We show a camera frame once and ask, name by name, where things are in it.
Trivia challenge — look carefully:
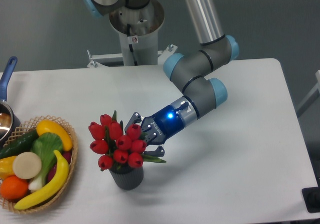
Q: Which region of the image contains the blue black Robotiq gripper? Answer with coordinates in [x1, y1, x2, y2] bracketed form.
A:
[124, 105, 185, 157]

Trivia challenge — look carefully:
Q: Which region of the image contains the red tulip bouquet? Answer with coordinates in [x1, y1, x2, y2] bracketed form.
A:
[88, 112, 166, 174]

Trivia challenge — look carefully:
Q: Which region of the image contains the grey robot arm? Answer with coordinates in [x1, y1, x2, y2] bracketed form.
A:
[83, 0, 239, 158]

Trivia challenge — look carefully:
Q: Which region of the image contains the grey ribbed vase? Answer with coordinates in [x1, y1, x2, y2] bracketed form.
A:
[109, 166, 144, 190]

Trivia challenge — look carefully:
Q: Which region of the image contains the dark red vegetable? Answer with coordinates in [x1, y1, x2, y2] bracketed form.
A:
[46, 151, 72, 182]

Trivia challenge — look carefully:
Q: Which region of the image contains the yellow banana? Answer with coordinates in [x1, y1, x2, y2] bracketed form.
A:
[14, 150, 69, 210]

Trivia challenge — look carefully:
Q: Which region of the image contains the green bok choy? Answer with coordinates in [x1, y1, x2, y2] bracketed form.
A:
[28, 132, 63, 192]

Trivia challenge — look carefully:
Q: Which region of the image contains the woven wicker basket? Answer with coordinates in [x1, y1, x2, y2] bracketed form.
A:
[0, 115, 78, 214]

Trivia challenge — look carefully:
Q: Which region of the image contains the beige round disc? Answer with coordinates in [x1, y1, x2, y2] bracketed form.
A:
[12, 152, 42, 180]

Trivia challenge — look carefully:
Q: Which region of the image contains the dark green cucumber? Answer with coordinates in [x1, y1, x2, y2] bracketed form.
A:
[0, 130, 39, 159]

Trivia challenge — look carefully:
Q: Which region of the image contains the orange fruit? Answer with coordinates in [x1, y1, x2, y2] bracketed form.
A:
[0, 176, 29, 200]

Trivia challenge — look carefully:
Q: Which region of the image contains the yellow bell pepper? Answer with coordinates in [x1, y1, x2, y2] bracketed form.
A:
[0, 156, 17, 180]

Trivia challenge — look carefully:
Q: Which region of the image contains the black device at edge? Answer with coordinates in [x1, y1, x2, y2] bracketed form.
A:
[302, 187, 320, 213]

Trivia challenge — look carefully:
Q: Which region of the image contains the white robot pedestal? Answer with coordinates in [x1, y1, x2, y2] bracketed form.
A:
[87, 0, 177, 68]

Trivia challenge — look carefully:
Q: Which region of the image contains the blue handled saucepan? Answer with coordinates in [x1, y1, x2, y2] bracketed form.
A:
[0, 56, 21, 148]

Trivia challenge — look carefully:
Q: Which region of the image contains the white frame at right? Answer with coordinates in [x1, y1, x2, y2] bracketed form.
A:
[296, 70, 320, 118]

